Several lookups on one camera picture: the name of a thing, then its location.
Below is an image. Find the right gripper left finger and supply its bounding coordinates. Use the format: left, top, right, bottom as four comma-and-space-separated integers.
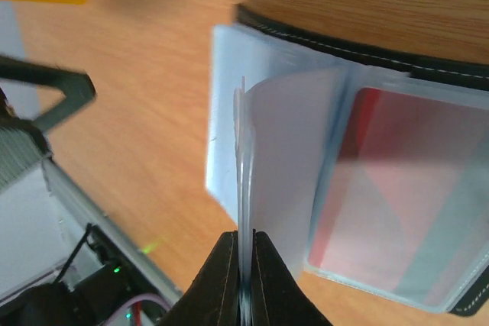
159, 231, 240, 326

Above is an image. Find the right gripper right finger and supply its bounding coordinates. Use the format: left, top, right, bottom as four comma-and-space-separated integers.
251, 231, 332, 326

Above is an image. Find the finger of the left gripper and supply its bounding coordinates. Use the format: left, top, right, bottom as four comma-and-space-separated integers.
1, 55, 96, 131

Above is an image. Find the black card holder wallet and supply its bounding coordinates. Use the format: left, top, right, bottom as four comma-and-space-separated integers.
206, 5, 488, 317

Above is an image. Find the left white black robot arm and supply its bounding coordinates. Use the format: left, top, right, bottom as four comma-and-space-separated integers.
1, 56, 180, 325

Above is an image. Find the red card in holder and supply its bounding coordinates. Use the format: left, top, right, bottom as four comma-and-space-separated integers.
308, 88, 488, 309

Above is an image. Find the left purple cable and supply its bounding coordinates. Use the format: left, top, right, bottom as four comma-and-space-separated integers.
99, 293, 171, 326

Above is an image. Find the aluminium rail frame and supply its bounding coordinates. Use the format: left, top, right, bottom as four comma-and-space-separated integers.
0, 119, 184, 304

